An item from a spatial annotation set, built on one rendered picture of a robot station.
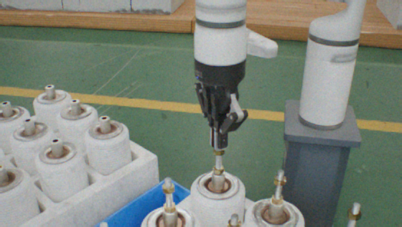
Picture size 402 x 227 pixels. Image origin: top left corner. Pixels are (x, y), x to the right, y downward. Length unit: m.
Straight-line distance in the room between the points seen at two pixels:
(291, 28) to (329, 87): 1.46
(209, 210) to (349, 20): 0.40
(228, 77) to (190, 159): 0.67
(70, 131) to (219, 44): 0.51
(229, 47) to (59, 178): 0.44
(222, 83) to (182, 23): 1.71
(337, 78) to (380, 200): 0.49
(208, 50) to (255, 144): 0.76
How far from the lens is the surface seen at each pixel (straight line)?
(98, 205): 0.85
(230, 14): 0.53
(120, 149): 0.86
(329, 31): 0.71
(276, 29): 2.19
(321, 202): 0.88
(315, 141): 0.77
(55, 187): 0.82
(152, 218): 0.65
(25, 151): 0.90
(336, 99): 0.77
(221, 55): 0.54
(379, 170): 1.25
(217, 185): 0.69
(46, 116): 1.04
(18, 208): 0.78
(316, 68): 0.74
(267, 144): 1.27
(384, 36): 2.26
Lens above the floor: 0.70
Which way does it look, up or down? 30 degrees down
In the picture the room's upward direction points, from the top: straight up
